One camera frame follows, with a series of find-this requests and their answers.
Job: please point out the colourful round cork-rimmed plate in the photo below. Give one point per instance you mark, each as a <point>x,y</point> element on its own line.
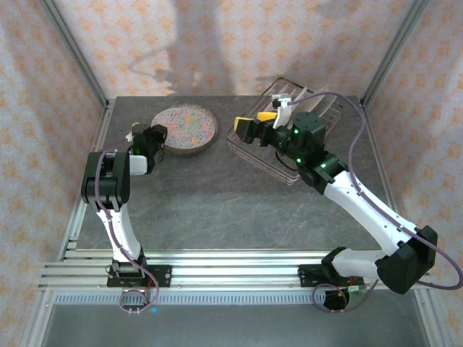
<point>184,124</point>

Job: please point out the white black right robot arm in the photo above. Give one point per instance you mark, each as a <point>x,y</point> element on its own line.
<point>361,209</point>

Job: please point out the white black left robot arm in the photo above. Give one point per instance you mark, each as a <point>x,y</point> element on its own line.
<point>119,231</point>

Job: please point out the aluminium extrusion base rails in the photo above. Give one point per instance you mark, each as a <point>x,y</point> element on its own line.
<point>231,271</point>

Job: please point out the small green circuit board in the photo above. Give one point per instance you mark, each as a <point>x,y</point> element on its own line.
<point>357,288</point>

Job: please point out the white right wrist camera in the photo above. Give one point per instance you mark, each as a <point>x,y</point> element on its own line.
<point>284,112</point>

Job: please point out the aluminium frame post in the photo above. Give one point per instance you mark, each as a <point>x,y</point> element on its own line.
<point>75,50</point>
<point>36,321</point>
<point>428,318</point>
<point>394,50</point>

